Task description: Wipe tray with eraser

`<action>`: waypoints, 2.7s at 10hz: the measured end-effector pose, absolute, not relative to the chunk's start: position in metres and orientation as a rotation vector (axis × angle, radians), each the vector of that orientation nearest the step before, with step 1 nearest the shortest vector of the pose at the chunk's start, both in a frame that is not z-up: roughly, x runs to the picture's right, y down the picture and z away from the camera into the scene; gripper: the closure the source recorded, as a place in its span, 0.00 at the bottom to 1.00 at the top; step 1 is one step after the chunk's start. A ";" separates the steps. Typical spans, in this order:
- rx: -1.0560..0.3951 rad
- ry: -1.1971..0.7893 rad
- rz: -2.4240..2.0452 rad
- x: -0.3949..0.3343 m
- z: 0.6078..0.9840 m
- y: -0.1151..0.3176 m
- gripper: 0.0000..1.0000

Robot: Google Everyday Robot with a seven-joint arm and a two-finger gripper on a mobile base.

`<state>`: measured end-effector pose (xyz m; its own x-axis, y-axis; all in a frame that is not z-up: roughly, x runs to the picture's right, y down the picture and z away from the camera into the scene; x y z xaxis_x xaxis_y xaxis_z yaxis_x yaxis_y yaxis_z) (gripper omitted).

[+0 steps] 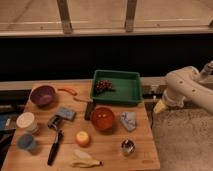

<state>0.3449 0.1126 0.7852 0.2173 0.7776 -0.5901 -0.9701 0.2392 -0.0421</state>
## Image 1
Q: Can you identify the orange yellow ball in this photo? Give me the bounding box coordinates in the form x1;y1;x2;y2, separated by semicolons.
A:
75;131;90;147

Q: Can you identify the blue cup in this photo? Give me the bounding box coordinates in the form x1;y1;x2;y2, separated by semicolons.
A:
17;133;37;153

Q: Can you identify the black handled peeler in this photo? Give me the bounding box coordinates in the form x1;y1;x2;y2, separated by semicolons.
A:
47;130;63;166

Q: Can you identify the blue grey crumpled cloth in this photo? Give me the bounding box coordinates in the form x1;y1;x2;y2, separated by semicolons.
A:
120;112;136;132

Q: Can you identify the white cup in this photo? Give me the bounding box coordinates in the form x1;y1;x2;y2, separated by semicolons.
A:
16;112;38;133

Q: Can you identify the green plastic tray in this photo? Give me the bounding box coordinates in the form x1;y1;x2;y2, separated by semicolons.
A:
90;70;142;106

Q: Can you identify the yellow banana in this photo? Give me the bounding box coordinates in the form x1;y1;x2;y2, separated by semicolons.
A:
71;149;102;168

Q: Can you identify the wooden cutting board table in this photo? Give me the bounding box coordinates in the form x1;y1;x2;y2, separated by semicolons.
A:
1;81;160;171

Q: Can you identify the black eraser block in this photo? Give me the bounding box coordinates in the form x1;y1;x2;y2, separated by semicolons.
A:
84;102;96;120

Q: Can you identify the dark grape bunch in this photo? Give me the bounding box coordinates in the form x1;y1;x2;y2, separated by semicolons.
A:
95;80;112;93

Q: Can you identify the shiny metal cup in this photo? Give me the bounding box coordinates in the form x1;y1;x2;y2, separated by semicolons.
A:
121;139;135;156

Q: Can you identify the blue sponge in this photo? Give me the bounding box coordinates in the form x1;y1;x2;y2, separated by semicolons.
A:
56;107;76;121

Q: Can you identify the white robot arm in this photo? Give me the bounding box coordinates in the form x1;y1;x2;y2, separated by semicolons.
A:
153;61;213;115

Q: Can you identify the orange red bowl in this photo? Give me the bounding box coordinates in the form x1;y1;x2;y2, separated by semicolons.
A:
90;107;115;131

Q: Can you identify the purple bowl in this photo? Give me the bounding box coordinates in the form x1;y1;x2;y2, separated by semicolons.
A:
30;85;56;107

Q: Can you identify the small wooden stick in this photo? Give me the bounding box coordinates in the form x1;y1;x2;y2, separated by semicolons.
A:
73;96;92;103

